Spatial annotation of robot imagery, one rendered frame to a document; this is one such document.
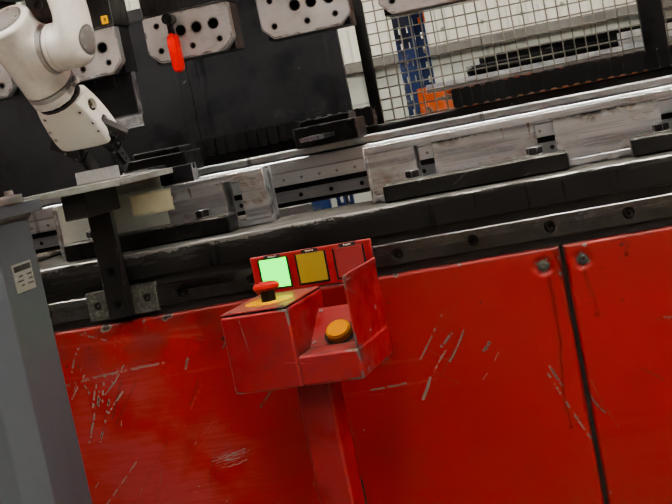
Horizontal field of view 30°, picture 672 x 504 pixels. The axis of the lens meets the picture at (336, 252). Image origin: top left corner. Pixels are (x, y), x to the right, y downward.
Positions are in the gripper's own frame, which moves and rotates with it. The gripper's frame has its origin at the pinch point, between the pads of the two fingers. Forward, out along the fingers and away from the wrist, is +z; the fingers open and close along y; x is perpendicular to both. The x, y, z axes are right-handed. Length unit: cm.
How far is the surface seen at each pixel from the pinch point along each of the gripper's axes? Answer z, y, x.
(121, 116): -0.6, -0.3, -10.6
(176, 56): -9.2, -15.5, -12.1
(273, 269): 10.5, -30.9, 20.6
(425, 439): 42, -46, 33
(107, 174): -0.7, -1.9, 3.9
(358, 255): 11, -45, 20
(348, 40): 245, 105, -349
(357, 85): 262, 105, -334
